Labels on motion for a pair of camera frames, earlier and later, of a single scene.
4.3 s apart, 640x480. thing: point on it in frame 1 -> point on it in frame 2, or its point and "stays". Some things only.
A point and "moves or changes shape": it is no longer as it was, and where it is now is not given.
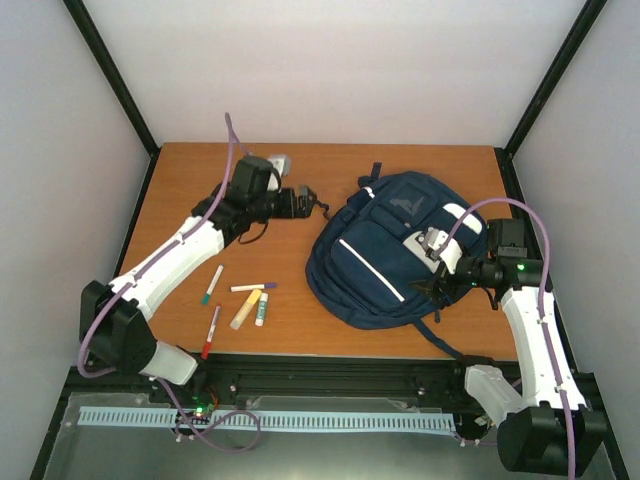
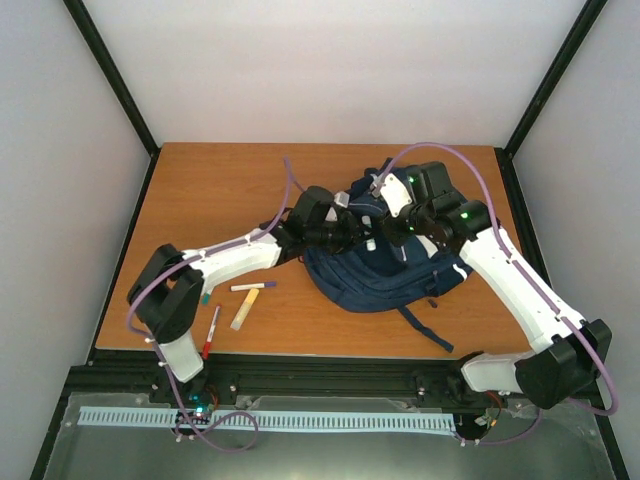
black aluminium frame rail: (296, 376) stays
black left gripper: (290, 211) -> (351, 235)
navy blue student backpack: (389, 255) moves or changes shape
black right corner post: (504, 155) stays
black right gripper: (433, 287) -> (396, 236)
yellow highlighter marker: (244, 310) stays
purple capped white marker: (252, 287) stays
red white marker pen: (206, 348) stays
